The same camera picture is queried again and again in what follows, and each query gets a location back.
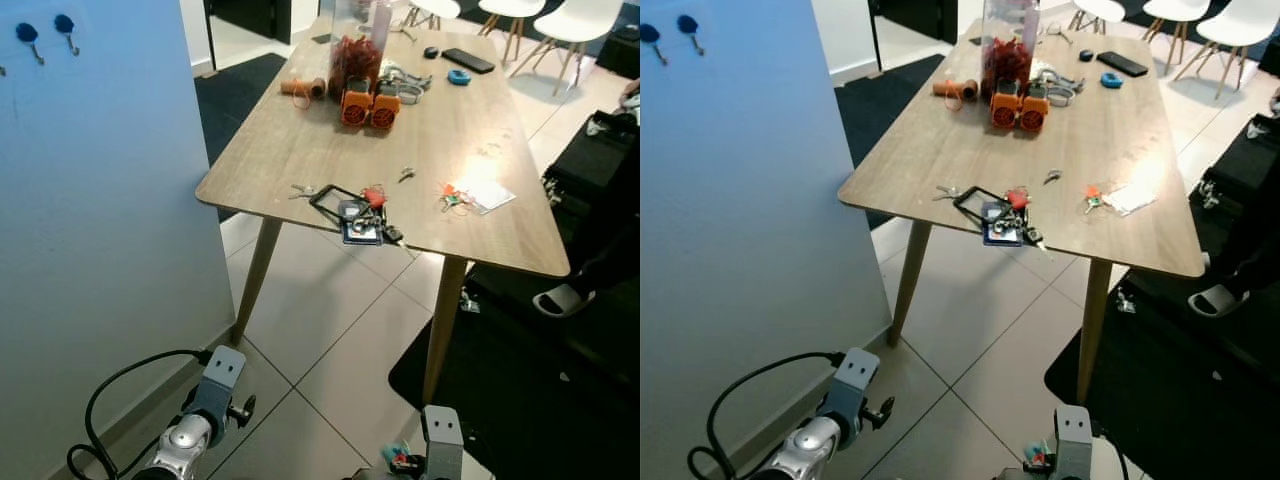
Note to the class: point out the black badge holder frame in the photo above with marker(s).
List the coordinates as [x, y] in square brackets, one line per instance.
[965, 201]
[322, 200]

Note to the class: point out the black carpet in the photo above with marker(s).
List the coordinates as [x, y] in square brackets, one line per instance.
[235, 95]
[880, 100]

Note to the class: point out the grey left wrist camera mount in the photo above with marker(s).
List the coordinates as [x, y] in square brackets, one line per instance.
[855, 385]
[220, 385]

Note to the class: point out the person's foot in sandal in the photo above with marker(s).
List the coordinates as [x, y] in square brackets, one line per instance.
[560, 300]
[1216, 300]

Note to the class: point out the white plastic chair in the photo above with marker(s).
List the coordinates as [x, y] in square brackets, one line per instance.
[435, 8]
[1240, 25]
[512, 8]
[1178, 8]
[1098, 8]
[580, 22]

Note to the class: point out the black equipment case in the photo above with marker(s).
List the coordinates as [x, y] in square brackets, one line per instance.
[1245, 165]
[595, 165]

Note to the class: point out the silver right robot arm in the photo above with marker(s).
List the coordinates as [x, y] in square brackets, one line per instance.
[1108, 458]

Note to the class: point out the clear jar red lid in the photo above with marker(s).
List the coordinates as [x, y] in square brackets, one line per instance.
[1008, 55]
[358, 55]

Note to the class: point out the orange tagged key bunch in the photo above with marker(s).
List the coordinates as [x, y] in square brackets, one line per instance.
[1096, 197]
[452, 196]

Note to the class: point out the white card sleeve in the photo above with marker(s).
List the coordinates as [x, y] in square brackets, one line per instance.
[1135, 198]
[492, 197]

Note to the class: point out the black smartphone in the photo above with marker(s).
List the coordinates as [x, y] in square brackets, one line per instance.
[468, 60]
[1122, 63]

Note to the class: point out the silver key bunch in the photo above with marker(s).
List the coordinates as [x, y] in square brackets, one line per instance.
[948, 191]
[303, 190]

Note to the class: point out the person's leg black trousers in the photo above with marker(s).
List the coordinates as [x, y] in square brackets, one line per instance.
[1262, 250]
[615, 255]

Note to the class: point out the light wooden table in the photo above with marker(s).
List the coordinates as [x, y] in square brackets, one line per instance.
[950, 140]
[300, 140]

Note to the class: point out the black floor mat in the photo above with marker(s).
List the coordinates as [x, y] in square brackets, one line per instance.
[530, 400]
[1190, 400]

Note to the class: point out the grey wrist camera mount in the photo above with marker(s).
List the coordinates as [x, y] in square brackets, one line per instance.
[1075, 445]
[220, 385]
[855, 385]
[442, 445]

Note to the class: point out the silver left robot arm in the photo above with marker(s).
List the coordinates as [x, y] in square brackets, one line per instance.
[810, 448]
[180, 445]

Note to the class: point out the orange boxy device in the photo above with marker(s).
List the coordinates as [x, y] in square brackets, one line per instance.
[1034, 116]
[355, 110]
[384, 114]
[1005, 112]

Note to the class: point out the red key fob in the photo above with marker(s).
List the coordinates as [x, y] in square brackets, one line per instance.
[375, 197]
[1018, 198]

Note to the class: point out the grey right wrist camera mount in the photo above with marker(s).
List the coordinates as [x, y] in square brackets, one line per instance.
[442, 445]
[1075, 445]

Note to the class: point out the blue card holder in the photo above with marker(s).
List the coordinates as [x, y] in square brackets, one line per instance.
[362, 228]
[1003, 228]

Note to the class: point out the blue wall hook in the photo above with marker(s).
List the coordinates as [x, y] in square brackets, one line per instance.
[27, 34]
[64, 24]
[687, 24]
[650, 34]

